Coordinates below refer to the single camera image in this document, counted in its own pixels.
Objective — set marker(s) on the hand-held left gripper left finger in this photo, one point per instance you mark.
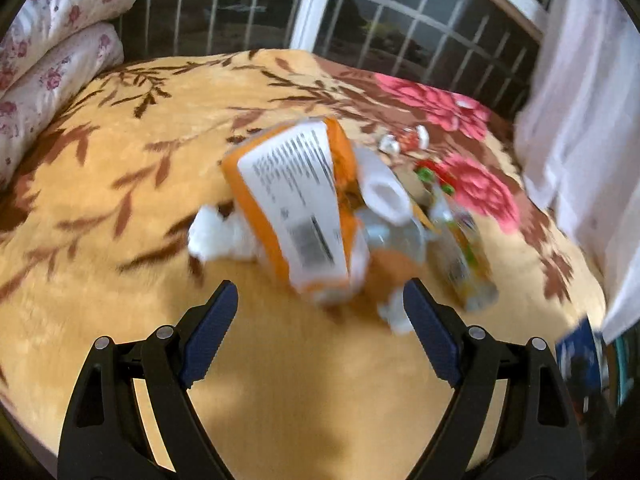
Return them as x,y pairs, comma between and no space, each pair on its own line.
210,335

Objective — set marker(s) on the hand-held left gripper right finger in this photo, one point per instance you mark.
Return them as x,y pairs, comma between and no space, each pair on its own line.
434,332

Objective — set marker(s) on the red and white snack packet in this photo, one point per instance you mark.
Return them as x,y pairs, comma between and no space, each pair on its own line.
407,139

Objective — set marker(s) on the labelled juice bottle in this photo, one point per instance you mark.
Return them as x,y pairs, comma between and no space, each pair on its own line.
465,255

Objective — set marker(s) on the clear plastic bottle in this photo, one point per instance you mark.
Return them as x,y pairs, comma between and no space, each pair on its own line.
395,237

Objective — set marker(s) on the crumpled white tissue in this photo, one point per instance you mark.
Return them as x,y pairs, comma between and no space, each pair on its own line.
220,232

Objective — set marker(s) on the floral plush blanket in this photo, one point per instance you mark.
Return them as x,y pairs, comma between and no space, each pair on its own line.
150,220

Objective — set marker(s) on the blue box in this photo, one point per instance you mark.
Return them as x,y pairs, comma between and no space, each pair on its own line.
580,360

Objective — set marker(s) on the orange carton with white label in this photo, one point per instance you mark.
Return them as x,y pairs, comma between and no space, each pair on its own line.
292,200

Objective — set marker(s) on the red and green wrapper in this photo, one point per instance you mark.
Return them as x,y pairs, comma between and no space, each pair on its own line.
435,172

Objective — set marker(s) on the white curtain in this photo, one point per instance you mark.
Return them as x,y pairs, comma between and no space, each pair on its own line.
585,125

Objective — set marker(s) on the folded pink floral quilt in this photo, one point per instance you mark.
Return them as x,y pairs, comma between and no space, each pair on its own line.
55,85
65,5

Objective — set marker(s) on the white window frame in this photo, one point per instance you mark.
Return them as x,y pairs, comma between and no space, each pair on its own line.
312,5

